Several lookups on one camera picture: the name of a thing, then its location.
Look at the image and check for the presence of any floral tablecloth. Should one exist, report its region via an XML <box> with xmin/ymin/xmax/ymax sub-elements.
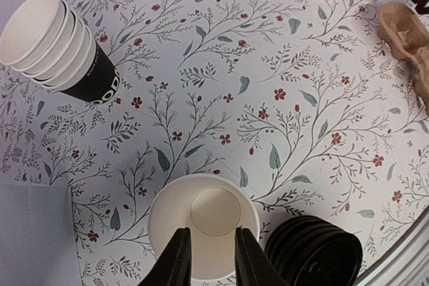
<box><xmin>1</xmin><ymin>0</ymin><xmax>428</xmax><ymax>285</ymax></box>

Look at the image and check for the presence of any stack of black lids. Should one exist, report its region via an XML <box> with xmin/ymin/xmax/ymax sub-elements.
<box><xmin>265</xmin><ymin>215</ymin><xmax>363</xmax><ymax>285</ymax></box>

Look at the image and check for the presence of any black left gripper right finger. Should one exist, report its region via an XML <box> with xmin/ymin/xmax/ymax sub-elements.
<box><xmin>235</xmin><ymin>227</ymin><xmax>287</xmax><ymax>286</ymax></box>

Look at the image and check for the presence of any black paper coffee cup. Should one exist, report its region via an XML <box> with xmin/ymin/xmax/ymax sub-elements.
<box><xmin>147</xmin><ymin>173</ymin><xmax>260</xmax><ymax>282</ymax></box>

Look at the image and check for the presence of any stack of paper cups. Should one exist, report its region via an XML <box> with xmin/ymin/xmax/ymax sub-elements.
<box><xmin>1</xmin><ymin>0</ymin><xmax>121</xmax><ymax>104</ymax></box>

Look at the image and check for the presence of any white paper bag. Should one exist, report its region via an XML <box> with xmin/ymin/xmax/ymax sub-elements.
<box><xmin>1</xmin><ymin>184</ymin><xmax>82</xmax><ymax>285</ymax></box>

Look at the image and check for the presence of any brown cardboard cup carrier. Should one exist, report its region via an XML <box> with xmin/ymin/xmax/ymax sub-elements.
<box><xmin>377</xmin><ymin>1</ymin><xmax>428</xmax><ymax>110</ymax></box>

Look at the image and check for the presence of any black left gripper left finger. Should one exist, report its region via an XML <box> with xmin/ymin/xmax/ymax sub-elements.
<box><xmin>138</xmin><ymin>227</ymin><xmax>192</xmax><ymax>286</ymax></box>

